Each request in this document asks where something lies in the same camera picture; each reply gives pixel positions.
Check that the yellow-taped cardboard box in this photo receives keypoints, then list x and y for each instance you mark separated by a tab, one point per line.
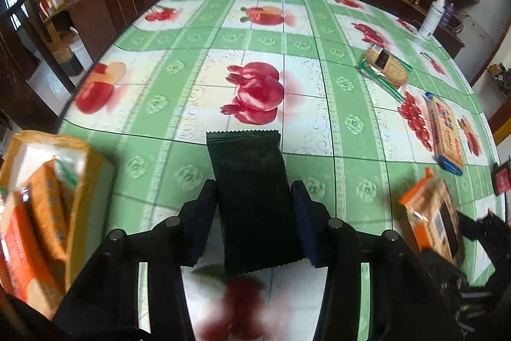
96	181

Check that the green fruit-print tablecloth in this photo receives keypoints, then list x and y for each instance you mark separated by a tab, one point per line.
191	57

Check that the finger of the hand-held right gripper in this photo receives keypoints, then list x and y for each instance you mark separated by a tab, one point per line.
485	235

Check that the oval cracker packet green edge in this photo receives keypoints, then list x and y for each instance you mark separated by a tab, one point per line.
387	67

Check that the blue-edged cracker packet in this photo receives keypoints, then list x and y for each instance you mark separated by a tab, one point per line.
446	133

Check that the dark red object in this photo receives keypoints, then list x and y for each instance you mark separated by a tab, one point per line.
503	179

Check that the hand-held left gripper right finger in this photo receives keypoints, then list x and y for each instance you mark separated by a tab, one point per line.
305	221

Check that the purple spray can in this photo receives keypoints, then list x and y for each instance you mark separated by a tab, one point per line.
449	13

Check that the white bucket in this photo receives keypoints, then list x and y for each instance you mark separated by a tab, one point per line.
78	53

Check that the orange cracker packet dark label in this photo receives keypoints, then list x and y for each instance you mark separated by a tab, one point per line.
433	213

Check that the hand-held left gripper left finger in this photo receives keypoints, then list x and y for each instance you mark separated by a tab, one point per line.
201	221

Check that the orange-red snack packet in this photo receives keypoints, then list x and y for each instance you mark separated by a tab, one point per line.
24	261

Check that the dark wooden cabinet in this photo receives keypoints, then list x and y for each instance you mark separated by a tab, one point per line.
96	9

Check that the white spray bottle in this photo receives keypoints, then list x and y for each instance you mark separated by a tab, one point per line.
432	19

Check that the dark green snack packet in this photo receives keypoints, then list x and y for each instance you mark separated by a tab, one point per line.
255	201

